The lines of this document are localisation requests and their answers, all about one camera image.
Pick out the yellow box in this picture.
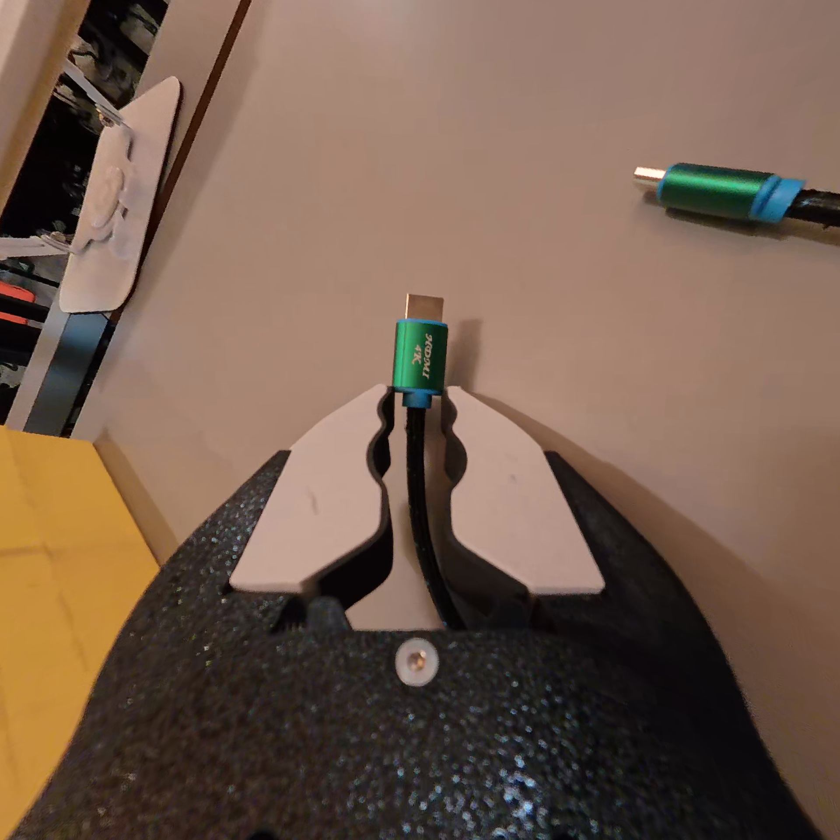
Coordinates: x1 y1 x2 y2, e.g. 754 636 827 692
0 425 162 836

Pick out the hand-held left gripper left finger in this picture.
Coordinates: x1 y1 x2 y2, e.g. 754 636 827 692
228 382 396 608

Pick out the grey metal frame leg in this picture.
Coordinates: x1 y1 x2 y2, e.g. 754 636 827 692
5 308 111 437

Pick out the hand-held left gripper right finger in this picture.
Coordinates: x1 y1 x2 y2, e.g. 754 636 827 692
441 385 606 597

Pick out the white flat plate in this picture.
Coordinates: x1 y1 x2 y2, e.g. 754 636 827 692
58 75 182 314

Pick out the black braided cable green plug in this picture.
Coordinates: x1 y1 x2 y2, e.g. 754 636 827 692
392 293 468 631
633 162 840 248

